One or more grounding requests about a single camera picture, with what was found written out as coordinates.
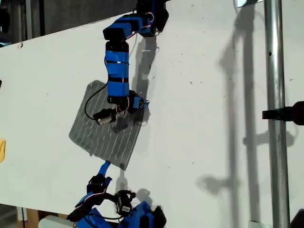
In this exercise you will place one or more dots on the grey striped towel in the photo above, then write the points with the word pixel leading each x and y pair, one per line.
pixel 107 140

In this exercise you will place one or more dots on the wooden table leg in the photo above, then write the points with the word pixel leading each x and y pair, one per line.
pixel 31 215

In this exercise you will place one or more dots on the yellow object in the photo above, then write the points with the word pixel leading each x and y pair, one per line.
pixel 2 150

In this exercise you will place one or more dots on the black rounded object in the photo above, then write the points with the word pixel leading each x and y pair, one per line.
pixel 298 219

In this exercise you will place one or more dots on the small black table bracket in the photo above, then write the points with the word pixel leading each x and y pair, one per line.
pixel 20 45

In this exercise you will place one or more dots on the steel post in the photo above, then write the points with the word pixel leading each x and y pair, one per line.
pixel 276 118

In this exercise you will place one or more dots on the black post clamp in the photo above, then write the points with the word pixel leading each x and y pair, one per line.
pixel 285 113

